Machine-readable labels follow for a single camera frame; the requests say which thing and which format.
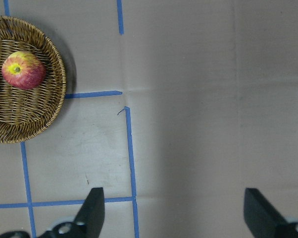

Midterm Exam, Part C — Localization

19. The red yellow apple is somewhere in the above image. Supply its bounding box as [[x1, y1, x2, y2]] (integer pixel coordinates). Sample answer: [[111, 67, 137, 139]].
[[1, 51, 46, 90]]

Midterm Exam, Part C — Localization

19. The round wicker basket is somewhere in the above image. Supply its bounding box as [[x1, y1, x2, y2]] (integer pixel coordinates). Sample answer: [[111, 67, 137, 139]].
[[0, 16, 66, 144]]

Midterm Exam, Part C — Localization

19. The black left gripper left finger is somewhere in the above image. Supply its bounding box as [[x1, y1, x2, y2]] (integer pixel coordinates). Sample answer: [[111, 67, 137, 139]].
[[41, 187, 105, 238]]

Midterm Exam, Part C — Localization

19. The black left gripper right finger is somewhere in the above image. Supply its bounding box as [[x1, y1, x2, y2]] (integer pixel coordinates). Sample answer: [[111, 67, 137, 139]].
[[244, 188, 298, 238]]

